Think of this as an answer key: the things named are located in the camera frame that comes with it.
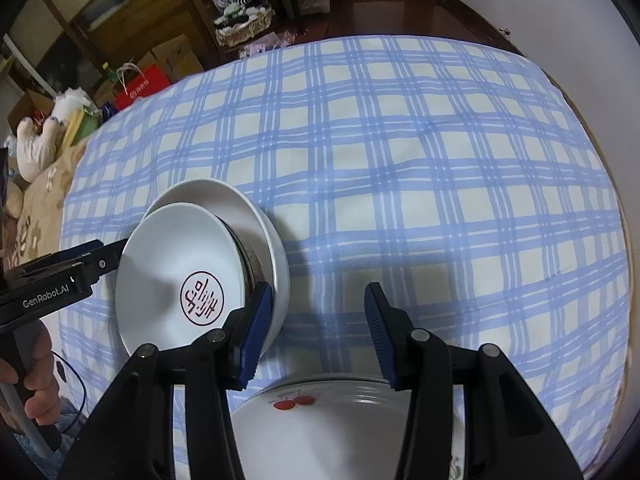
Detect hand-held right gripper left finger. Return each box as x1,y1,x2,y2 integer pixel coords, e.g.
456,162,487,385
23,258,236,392
57,281,275,480

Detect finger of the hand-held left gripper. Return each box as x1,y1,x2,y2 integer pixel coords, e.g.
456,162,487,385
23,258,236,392
60,241,105,261
75,239,128,283

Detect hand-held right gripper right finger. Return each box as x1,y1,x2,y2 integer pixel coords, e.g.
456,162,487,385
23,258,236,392
364,281,583,480

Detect red patterned bowl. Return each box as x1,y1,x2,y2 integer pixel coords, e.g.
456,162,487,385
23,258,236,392
115,202,273,358

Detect large white cherry plate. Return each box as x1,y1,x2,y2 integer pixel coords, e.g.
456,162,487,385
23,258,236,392
227,379,481,480

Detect large plain white bowl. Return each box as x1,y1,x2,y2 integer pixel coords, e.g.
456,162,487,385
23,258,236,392
145,178,290,361

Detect person's left hand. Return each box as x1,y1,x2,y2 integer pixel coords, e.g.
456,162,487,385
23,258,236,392
21,329,64,426

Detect white fluffy plush toy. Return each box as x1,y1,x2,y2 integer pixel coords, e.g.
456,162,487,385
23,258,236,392
50,87,97,118

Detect open cardboard box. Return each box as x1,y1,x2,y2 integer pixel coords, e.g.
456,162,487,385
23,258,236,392
6,90,55,135

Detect blue checked blanket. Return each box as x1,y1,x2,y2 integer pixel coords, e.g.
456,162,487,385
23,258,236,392
59,35,630,471

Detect red paper bag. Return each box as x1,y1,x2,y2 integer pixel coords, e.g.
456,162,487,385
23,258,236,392
115,62,169,111

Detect pink packets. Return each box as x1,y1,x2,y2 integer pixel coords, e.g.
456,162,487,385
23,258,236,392
239,31,297,59

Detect wooden table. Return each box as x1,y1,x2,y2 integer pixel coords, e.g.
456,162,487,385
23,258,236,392
172,0,443,61

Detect wicker basket with clothes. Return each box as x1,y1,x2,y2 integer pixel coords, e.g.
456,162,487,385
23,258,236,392
214,0,276,48

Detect black cable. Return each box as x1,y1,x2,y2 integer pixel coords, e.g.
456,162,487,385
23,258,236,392
50,349,90,413

